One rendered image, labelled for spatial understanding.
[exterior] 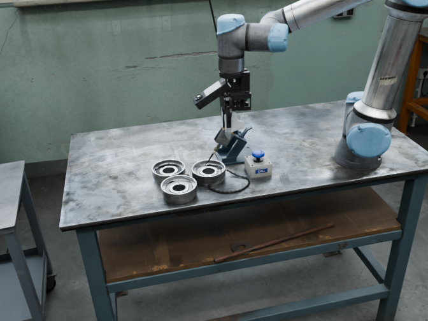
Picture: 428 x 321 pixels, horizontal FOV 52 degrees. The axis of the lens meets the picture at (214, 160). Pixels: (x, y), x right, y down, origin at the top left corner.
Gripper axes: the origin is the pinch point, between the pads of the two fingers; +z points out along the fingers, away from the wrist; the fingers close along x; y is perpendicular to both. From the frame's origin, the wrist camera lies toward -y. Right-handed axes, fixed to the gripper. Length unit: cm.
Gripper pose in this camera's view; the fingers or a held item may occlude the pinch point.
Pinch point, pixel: (225, 134)
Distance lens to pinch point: 137.2
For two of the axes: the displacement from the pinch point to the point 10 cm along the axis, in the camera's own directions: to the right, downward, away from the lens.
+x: -2.0, -4.8, 8.5
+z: 0.3, 8.7, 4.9
